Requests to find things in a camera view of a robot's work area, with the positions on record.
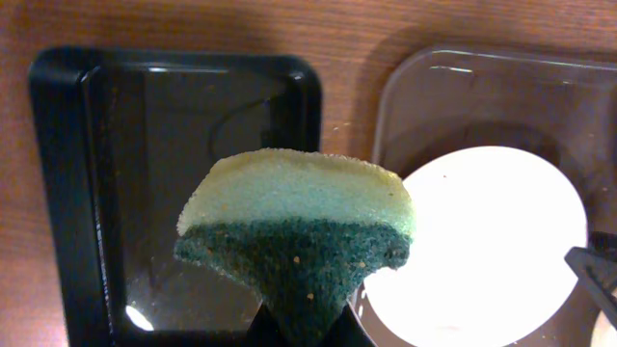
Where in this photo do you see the black rectangular tray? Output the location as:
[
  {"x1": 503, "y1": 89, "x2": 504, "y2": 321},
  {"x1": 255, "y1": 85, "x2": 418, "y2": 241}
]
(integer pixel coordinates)
[{"x1": 28, "y1": 47, "x2": 321, "y2": 346}]

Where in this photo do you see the brown serving tray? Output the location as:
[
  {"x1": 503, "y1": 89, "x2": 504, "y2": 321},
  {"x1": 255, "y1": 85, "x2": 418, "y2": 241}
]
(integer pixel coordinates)
[{"x1": 349, "y1": 45, "x2": 617, "y2": 347}]

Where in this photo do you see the white plate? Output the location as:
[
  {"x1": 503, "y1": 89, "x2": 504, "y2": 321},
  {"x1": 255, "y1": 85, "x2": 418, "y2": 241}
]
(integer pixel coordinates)
[
  {"x1": 590, "y1": 311, "x2": 617, "y2": 347},
  {"x1": 364, "y1": 147, "x2": 587, "y2": 347}
]

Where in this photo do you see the green yellow sponge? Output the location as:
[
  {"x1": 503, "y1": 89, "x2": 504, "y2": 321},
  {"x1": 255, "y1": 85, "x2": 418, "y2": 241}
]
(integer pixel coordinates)
[{"x1": 174, "y1": 148, "x2": 416, "y2": 346}]

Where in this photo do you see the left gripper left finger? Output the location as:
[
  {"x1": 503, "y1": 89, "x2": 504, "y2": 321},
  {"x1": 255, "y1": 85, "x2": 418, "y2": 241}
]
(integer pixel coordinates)
[{"x1": 245, "y1": 305, "x2": 284, "y2": 347}]

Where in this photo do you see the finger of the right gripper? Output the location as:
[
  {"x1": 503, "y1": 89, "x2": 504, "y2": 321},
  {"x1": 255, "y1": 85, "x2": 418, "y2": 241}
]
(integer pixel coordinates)
[{"x1": 565, "y1": 231, "x2": 616, "y2": 328}]

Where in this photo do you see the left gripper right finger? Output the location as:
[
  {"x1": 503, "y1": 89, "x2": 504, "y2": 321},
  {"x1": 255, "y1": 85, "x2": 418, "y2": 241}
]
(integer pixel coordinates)
[{"x1": 330, "y1": 305, "x2": 375, "y2": 347}]

